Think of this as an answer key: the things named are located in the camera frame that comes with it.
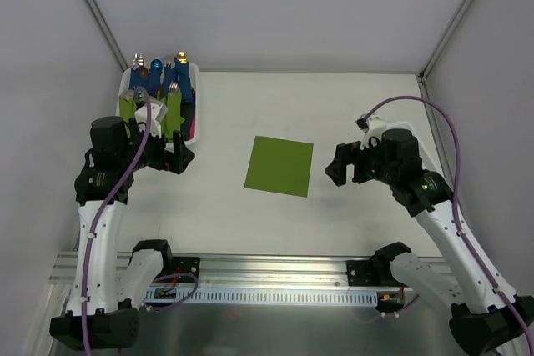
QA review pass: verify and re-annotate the white slotted cable duct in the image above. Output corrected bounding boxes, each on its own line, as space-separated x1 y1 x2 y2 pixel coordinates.
141 286 380 307

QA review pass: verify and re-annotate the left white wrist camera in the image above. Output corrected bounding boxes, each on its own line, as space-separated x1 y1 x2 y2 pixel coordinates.
134 101 168 138

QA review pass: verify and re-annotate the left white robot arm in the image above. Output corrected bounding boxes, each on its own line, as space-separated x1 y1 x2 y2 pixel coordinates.
49 116 194 354

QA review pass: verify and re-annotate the green paper napkin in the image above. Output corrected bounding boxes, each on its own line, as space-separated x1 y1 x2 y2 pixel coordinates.
244 136 314 198

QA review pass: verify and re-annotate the blue napkin roll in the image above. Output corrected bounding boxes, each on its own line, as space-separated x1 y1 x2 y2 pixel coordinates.
174 51 194 103
148 59 164 98
162 57 177 96
128 53 149 90

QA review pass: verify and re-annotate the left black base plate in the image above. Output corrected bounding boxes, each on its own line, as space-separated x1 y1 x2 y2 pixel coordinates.
171 256 201 285

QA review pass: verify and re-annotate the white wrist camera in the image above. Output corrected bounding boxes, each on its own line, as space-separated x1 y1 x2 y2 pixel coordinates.
134 101 168 138
353 114 413 150

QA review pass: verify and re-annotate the aluminium mounting rail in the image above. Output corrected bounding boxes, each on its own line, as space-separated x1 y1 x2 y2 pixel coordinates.
48 250 454 288

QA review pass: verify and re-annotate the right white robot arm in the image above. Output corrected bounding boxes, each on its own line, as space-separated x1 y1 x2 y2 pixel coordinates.
325 128 533 355

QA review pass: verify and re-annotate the white basket of rolls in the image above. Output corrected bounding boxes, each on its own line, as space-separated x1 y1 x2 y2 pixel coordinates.
116 62 201 146

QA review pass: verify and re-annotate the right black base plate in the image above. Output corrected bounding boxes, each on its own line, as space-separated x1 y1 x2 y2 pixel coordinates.
345 258 380 287

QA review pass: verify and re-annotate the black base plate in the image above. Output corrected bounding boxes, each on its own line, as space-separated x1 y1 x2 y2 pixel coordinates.
345 258 380 287
171 256 201 285

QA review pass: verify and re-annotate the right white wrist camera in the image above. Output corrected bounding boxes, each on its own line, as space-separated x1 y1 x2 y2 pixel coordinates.
353 114 413 150

